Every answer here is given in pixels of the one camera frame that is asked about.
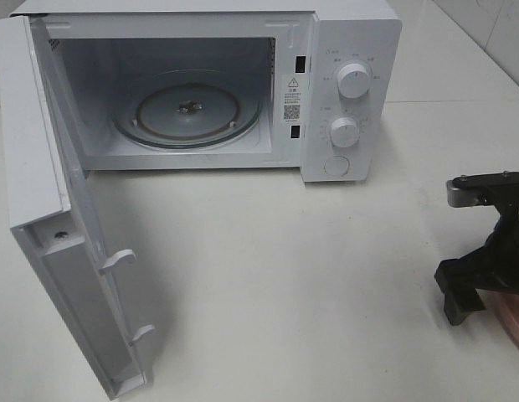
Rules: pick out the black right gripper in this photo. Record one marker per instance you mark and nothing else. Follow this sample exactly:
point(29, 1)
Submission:
point(499, 271)

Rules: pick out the pink round plate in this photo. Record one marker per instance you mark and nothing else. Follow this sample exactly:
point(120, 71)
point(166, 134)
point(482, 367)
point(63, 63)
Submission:
point(505, 307)

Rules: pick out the round white door button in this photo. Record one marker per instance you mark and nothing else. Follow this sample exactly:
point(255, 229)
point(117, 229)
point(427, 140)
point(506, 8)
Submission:
point(337, 166)

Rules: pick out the white microwave door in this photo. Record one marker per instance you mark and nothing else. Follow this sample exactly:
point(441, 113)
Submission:
point(51, 213)

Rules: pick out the lower white timer knob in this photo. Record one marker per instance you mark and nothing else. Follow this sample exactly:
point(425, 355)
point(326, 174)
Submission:
point(344, 132)

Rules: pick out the upper white power knob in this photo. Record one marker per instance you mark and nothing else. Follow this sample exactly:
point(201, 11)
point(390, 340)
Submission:
point(353, 79)

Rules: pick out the white microwave oven body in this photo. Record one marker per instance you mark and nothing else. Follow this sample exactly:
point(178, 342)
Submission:
point(292, 49)

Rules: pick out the glass microwave turntable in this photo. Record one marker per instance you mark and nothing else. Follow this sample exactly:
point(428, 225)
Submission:
point(187, 109)

